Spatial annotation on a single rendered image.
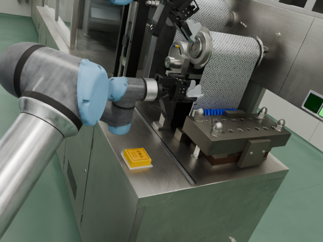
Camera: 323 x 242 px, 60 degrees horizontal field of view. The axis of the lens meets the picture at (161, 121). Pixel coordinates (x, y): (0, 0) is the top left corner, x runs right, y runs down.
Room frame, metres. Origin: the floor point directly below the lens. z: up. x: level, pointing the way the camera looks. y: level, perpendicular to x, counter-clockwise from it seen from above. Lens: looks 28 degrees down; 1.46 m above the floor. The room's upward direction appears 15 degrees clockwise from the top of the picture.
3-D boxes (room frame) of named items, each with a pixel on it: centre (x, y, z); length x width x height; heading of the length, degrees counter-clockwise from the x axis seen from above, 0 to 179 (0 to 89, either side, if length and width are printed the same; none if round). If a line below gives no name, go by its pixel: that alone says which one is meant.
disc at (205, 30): (1.02, -0.06, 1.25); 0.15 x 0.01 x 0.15; 34
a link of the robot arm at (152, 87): (0.86, 0.07, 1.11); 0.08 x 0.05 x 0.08; 34
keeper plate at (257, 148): (0.89, -0.36, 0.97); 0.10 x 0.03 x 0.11; 124
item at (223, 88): (1.03, -0.20, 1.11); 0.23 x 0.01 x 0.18; 124
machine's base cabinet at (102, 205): (1.82, 0.43, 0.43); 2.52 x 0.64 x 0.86; 34
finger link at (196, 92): (0.94, -0.10, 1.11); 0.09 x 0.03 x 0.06; 123
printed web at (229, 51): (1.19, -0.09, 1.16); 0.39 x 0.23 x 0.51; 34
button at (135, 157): (0.75, 0.05, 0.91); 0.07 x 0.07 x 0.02; 34
